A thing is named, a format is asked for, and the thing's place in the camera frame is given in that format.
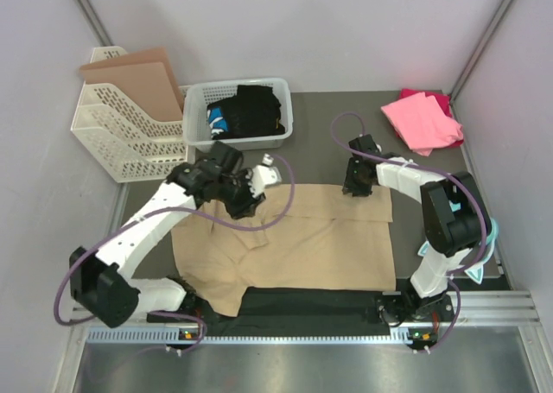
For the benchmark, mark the grey slotted cable duct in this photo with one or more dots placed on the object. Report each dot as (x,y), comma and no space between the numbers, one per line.
(144,335)

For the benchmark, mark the white plastic laundry basket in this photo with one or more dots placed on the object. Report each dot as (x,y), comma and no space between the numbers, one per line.
(196,131)

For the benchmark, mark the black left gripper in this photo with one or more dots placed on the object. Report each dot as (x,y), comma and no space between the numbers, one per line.
(247,206)

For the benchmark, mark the pink folded t shirt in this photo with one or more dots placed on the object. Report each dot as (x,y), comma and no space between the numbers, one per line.
(395,114)

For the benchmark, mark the beige t shirt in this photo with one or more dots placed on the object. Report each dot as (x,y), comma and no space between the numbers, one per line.
(308,236)

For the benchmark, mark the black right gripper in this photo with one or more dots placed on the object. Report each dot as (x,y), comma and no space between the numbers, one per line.
(350,187)

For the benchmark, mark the magenta folded t shirt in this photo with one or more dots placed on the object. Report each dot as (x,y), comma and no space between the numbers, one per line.
(430,121)

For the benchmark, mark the white mesh file organizer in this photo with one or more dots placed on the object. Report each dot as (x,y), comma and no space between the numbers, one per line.
(127,143)

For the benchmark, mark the blue white t shirt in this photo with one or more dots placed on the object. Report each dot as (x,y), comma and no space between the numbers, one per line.
(217,122)

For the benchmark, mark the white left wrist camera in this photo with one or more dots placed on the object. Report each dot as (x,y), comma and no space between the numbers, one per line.
(263,176)

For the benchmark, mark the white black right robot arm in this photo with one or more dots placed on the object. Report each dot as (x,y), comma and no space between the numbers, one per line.
(455,220)

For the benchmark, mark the brown paper folder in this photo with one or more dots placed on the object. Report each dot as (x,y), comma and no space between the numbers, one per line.
(146,77)

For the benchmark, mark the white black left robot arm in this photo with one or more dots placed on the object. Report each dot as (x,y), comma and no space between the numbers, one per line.
(102,279)

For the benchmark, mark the black t shirt in basket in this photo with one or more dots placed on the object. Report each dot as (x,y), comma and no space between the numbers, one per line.
(252,112)

